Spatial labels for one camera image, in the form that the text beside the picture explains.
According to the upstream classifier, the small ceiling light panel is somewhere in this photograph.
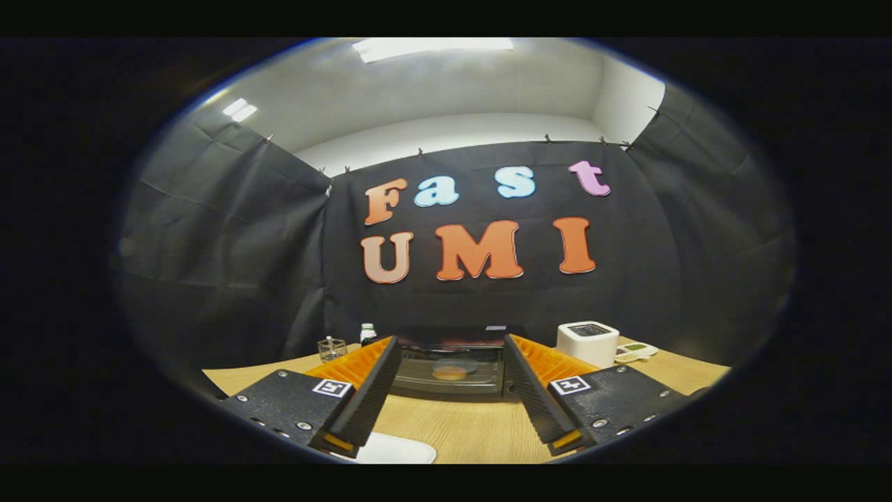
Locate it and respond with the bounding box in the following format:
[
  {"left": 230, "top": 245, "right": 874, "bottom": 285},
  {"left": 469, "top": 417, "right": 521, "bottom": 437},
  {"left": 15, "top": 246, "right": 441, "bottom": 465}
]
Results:
[{"left": 222, "top": 97, "right": 259, "bottom": 124}]

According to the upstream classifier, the white plate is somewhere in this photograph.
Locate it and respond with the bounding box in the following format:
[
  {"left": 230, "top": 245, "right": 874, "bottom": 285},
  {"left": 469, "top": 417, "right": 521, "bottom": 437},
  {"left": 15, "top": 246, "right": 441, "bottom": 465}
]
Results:
[{"left": 334, "top": 432, "right": 438, "bottom": 465}]

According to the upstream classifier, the large ceiling light panel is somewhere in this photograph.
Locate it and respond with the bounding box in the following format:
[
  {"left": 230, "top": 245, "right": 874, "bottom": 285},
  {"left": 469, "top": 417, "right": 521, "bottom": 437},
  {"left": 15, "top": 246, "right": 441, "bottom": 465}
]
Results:
[{"left": 351, "top": 38, "right": 515, "bottom": 65}]

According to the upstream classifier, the black backdrop cloth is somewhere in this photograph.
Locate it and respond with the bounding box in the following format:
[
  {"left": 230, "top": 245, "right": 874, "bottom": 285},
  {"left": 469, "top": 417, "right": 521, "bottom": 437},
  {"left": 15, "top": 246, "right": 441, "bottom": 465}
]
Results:
[{"left": 111, "top": 82, "right": 797, "bottom": 381}]

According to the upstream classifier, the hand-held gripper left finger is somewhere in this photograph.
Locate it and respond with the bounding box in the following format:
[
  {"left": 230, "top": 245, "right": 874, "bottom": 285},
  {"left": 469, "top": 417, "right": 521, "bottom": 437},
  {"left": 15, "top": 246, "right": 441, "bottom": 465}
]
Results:
[{"left": 219, "top": 335, "right": 403, "bottom": 459}]

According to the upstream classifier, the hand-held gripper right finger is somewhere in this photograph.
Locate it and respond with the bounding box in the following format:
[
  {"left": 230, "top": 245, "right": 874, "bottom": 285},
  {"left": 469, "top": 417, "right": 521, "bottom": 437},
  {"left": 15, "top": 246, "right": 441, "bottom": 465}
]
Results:
[{"left": 503, "top": 333, "right": 692, "bottom": 457}]

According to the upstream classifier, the black toaster oven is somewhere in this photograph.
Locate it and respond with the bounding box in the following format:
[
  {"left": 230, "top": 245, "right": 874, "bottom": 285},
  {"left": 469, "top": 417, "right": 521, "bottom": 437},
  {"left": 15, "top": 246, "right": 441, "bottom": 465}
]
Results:
[{"left": 389, "top": 325, "right": 528, "bottom": 402}]

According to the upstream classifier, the white toaster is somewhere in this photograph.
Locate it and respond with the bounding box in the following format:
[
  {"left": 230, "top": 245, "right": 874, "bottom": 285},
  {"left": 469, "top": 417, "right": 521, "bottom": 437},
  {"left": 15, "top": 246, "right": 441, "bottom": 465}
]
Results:
[{"left": 555, "top": 321, "right": 621, "bottom": 370}]

